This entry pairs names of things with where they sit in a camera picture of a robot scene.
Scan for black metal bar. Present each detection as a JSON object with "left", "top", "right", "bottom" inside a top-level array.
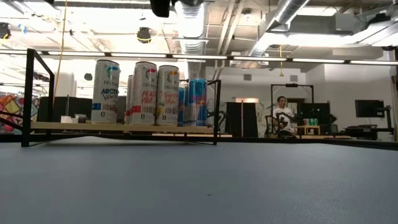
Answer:
[{"left": 269, "top": 82, "right": 315, "bottom": 88}]

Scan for silver round air duct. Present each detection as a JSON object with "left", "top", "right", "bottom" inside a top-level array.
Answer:
[{"left": 247, "top": 0, "right": 312, "bottom": 57}]

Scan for black ceiling speaker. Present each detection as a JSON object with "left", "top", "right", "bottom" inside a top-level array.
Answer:
[{"left": 136, "top": 27, "right": 152, "bottom": 44}]

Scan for black table frame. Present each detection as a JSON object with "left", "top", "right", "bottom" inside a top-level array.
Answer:
[{"left": 0, "top": 133, "right": 398, "bottom": 151}]

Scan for white Celsius Peach Vibe can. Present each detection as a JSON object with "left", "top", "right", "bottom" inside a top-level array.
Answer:
[{"left": 130, "top": 61, "right": 159, "bottom": 126}]

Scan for white Celsius can black lid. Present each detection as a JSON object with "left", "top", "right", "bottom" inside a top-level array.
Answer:
[{"left": 125, "top": 74, "right": 134, "bottom": 125}]

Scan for silver ribbed air duct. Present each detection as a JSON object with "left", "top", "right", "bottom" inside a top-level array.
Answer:
[{"left": 174, "top": 0, "right": 208, "bottom": 80}]

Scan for small wooden table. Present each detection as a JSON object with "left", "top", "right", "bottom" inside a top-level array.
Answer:
[{"left": 295, "top": 124, "right": 321, "bottom": 136}]

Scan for blue table mat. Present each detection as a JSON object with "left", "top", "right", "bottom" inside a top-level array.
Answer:
[{"left": 0, "top": 141, "right": 398, "bottom": 224}]

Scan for black desk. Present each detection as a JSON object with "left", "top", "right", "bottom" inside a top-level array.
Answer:
[{"left": 343, "top": 124, "right": 396, "bottom": 141}]

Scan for white Celsius can yellow band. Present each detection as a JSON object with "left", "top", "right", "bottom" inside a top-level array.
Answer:
[{"left": 155, "top": 65, "right": 180, "bottom": 126}]

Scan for black monitor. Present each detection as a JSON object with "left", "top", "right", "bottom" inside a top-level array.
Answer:
[
  {"left": 354, "top": 99, "right": 386, "bottom": 118},
  {"left": 298, "top": 102, "right": 332, "bottom": 125}
]

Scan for grey rectangular air duct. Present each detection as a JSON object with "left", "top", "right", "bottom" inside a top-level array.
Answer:
[{"left": 266, "top": 12, "right": 356, "bottom": 35}]

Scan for black cabinet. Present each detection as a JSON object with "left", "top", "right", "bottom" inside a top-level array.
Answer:
[
  {"left": 39, "top": 95, "right": 127, "bottom": 124},
  {"left": 225, "top": 101, "right": 261, "bottom": 138}
]

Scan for yellow hanging cord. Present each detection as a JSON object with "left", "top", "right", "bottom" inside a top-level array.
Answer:
[
  {"left": 279, "top": 45, "right": 285, "bottom": 78},
  {"left": 53, "top": 0, "right": 68, "bottom": 98}
]

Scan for person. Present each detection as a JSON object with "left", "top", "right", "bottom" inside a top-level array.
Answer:
[{"left": 272, "top": 95, "right": 296, "bottom": 138}]

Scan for wooden shelf black metal frame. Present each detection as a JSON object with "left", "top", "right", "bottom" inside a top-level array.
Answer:
[{"left": 21, "top": 48, "right": 222, "bottom": 147}]

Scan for long ceiling light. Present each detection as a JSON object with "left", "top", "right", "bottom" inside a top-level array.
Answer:
[
  {"left": 110, "top": 52, "right": 167, "bottom": 58},
  {"left": 292, "top": 58, "right": 346, "bottom": 64},
  {"left": 349, "top": 60, "right": 398, "bottom": 65},
  {"left": 233, "top": 56, "right": 289, "bottom": 62},
  {"left": 48, "top": 51, "right": 106, "bottom": 57},
  {"left": 172, "top": 55, "right": 229, "bottom": 60}
]

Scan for blue silver Red Bull can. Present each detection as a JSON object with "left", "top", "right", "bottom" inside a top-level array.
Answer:
[
  {"left": 187, "top": 77, "right": 209, "bottom": 127},
  {"left": 177, "top": 86, "right": 185, "bottom": 127},
  {"left": 183, "top": 83, "right": 190, "bottom": 127}
]

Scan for white Celsius can blue band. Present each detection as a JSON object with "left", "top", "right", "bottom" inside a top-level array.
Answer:
[{"left": 91, "top": 59, "right": 121, "bottom": 124}]

